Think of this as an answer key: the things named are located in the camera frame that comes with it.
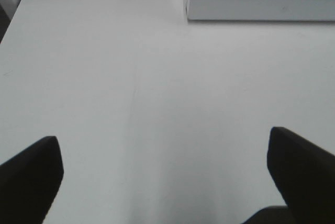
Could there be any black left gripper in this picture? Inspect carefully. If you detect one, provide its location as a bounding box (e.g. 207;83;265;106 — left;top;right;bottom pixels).
243;127;334;224

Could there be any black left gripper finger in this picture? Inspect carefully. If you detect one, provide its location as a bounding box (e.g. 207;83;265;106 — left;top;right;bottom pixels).
1;136;64;223

